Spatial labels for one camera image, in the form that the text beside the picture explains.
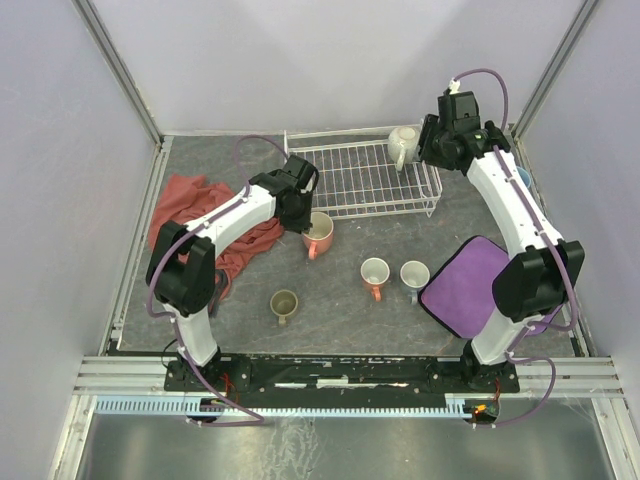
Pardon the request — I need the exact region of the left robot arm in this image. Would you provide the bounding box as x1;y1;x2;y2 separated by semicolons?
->
146;155;319;367

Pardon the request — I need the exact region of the cream speckled mug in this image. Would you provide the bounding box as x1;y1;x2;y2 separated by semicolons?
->
387;126;420;172

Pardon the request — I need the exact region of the red cloth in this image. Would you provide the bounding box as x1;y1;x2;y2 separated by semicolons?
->
148;174;284;300

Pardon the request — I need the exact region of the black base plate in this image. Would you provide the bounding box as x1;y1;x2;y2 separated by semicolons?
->
164;352;521;409

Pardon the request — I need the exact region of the grey blue mug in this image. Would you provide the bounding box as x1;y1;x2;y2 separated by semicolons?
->
399;260;431;305

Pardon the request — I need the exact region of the light blue mug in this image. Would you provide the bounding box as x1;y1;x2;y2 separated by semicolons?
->
517;166;532;189

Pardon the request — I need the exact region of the olive green small cup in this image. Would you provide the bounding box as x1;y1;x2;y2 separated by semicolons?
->
269;289;299;326

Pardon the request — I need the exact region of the small pink printed mug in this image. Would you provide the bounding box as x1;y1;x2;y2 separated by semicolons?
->
360;257;390;302

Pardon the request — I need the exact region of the large pink mug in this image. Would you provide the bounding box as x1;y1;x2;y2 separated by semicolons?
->
302;211;334;260

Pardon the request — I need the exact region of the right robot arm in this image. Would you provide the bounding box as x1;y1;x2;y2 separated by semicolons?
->
418;88;585;376

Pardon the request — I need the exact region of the light blue cable duct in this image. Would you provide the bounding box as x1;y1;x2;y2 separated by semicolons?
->
95;389;494;418

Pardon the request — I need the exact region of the purple cloth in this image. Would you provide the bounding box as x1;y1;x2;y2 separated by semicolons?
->
418;235;568;340

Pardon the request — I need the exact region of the white wire dish rack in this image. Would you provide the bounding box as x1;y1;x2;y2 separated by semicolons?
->
283;126;443;219

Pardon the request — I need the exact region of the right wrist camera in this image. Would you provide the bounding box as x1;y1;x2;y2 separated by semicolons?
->
438;90;481;134

